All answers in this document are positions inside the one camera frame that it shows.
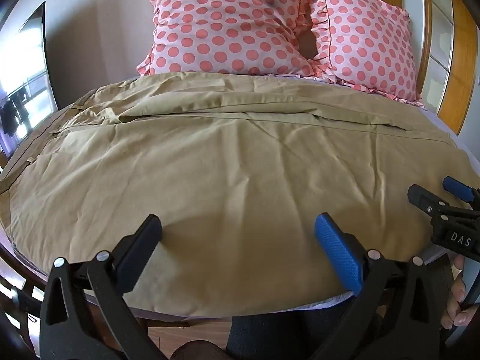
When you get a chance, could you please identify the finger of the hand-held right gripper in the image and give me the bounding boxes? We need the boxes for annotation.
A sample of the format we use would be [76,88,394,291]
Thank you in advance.
[442,176,480,211]
[407,184,452,221]

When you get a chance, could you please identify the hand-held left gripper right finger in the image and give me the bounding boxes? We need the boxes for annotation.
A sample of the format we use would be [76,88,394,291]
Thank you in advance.
[314,213,451,360]

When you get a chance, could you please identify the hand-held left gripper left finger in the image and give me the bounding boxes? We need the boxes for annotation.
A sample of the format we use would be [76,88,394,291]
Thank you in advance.
[39,214,163,360]

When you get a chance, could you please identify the olive green duvet cover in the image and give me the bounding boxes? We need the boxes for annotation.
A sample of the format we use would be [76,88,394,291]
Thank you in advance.
[0,72,471,317]

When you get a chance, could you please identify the person's right hand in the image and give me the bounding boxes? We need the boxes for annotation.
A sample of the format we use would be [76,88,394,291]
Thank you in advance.
[440,255,474,331]

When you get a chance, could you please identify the person's dark trouser legs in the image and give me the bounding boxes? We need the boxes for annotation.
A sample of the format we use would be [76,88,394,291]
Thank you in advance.
[224,302,379,360]

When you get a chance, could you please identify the wooden wardrobe with glass panels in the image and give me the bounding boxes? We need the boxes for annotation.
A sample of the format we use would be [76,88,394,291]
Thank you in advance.
[374,0,480,136]

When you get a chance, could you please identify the small pink polka-dot pillow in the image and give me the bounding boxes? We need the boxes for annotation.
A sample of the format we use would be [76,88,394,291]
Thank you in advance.
[305,0,424,106]

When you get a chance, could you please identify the window with hanging clothes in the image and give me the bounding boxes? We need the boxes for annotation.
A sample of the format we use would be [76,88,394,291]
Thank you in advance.
[0,2,58,158]

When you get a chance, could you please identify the large pink polka-dot pillow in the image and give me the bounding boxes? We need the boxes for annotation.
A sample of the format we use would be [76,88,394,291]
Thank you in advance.
[136,0,319,77]

